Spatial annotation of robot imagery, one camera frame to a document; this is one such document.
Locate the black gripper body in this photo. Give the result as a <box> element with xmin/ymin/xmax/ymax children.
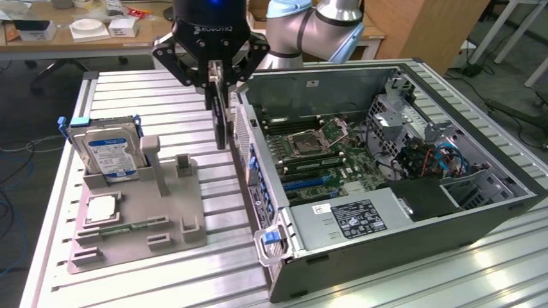
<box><xmin>170</xmin><ymin>0</ymin><xmax>252</xmax><ymax>64</ymax></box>

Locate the green graphics card black shroud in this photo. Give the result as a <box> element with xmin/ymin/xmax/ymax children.
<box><xmin>207</xmin><ymin>60</ymin><xmax>236</xmax><ymax>151</ymax></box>

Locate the brown cardboard box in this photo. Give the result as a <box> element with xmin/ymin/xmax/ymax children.
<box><xmin>248</xmin><ymin>0</ymin><xmax>270</xmax><ymax>30</ymax></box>

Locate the small white box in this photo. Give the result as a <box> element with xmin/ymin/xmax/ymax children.
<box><xmin>107</xmin><ymin>17</ymin><xmax>140</xmax><ymax>38</ymax></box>

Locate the round white holder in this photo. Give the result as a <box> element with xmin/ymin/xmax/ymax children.
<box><xmin>68</xmin><ymin>18</ymin><xmax>111</xmax><ymax>43</ymax></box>

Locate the metal socket cover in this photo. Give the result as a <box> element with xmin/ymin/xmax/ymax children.
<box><xmin>316</xmin><ymin>117</ymin><xmax>351</xmax><ymax>147</ymax></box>

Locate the black chair base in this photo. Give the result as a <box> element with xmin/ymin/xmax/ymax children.
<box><xmin>24</xmin><ymin>56</ymin><xmax>132</xmax><ymax>96</ymax></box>
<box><xmin>484</xmin><ymin>98</ymin><xmax>548</xmax><ymax>119</ymax></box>

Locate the white box black lid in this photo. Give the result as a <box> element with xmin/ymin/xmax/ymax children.
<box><xmin>12</xmin><ymin>19</ymin><xmax>58</xmax><ymax>42</ymax></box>

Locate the CPU socket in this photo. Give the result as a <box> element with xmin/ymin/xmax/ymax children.
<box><xmin>286</xmin><ymin>130</ymin><xmax>334</xmax><ymax>160</ymax></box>

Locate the hard disk with blue carrier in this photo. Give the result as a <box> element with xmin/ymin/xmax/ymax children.
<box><xmin>56</xmin><ymin>112</ymin><xmax>146</xmax><ymax>184</ymax></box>

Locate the clear plastic bag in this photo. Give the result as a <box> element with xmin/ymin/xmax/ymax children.
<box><xmin>0</xmin><ymin>1</ymin><xmax>34</xmax><ymax>22</ymax></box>

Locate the green RAM stick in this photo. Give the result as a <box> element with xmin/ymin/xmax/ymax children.
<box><xmin>280</xmin><ymin>156</ymin><xmax>346</xmax><ymax>173</ymax></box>
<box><xmin>99</xmin><ymin>221</ymin><xmax>152</xmax><ymax>234</ymax></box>

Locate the perforated metal drive cage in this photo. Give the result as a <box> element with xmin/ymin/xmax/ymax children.
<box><xmin>367</xmin><ymin>72</ymin><xmax>455</xmax><ymax>145</ymax></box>

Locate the green motherboard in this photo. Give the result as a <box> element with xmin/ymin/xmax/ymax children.
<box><xmin>252</xmin><ymin>105</ymin><xmax>399</xmax><ymax>206</ymax></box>

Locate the wooden cabinet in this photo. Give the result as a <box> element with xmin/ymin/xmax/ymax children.
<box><xmin>362</xmin><ymin>0</ymin><xmax>492</xmax><ymax>74</ymax></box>

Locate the grey parts rack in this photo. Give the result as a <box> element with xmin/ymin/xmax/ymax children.
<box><xmin>66</xmin><ymin>134</ymin><xmax>210</xmax><ymax>275</ymax></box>

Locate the black power adapter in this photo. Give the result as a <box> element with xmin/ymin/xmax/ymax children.
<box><xmin>460</xmin><ymin>63</ymin><xmax>486</xmax><ymax>78</ymax></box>

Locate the silver CPU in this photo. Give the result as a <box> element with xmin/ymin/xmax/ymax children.
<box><xmin>83</xmin><ymin>195</ymin><xmax>119</xmax><ymax>224</ymax></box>

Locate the grey power supply unit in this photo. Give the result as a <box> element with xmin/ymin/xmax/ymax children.
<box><xmin>284</xmin><ymin>187</ymin><xmax>416</xmax><ymax>253</ymax></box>

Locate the grey metal disk bay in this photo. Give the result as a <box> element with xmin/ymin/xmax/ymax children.
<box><xmin>439</xmin><ymin>166</ymin><xmax>518</xmax><ymax>211</ymax></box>

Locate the black open PC case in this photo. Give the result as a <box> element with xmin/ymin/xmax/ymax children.
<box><xmin>224</xmin><ymin>62</ymin><xmax>548</xmax><ymax>304</ymax></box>

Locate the wooden desk white frame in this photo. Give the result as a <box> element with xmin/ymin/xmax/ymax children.
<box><xmin>0</xmin><ymin>0</ymin><xmax>155</xmax><ymax>70</ymax></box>
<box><xmin>152</xmin><ymin>0</ymin><xmax>387</xmax><ymax>70</ymax></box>

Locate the black power wire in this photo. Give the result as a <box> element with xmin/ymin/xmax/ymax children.
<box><xmin>364</xmin><ymin>120</ymin><xmax>406</xmax><ymax>180</ymax></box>

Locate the red wire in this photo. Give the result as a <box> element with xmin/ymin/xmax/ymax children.
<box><xmin>418</xmin><ymin>146</ymin><xmax>432</xmax><ymax>178</ymax></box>

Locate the blue data wire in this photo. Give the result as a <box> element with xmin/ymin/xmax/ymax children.
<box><xmin>432</xmin><ymin>141</ymin><xmax>471</xmax><ymax>178</ymax></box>

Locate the white table frame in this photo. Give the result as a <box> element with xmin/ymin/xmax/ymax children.
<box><xmin>466</xmin><ymin>0</ymin><xmax>548</xmax><ymax>88</ymax></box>

